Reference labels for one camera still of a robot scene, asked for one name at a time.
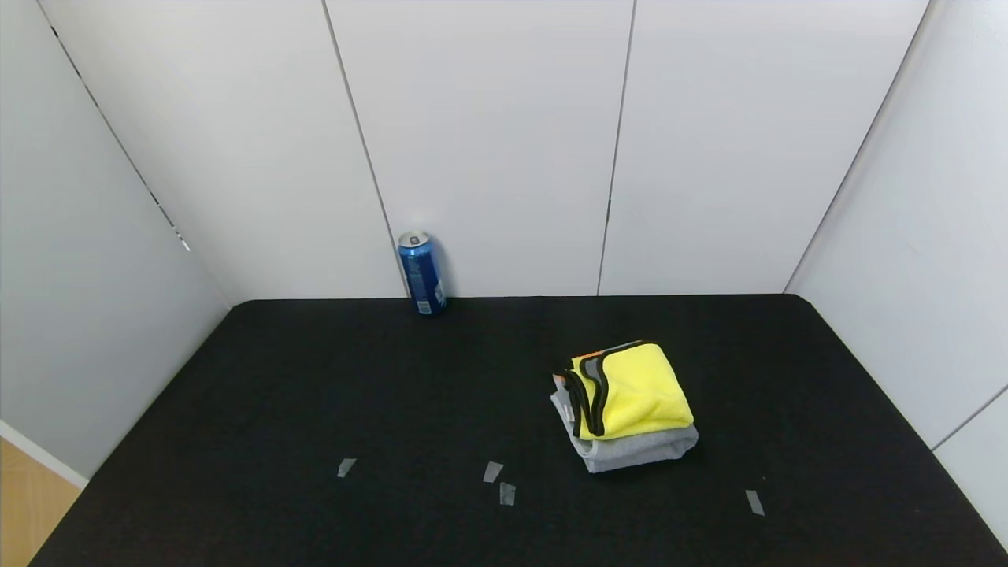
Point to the yellow towel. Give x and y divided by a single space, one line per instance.
638 390

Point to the grey towel with orange marks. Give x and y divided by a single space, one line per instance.
638 450

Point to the blue and green drink can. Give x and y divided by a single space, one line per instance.
423 274

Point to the clear tape marker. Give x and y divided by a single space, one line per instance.
492 472
754 502
507 494
346 468

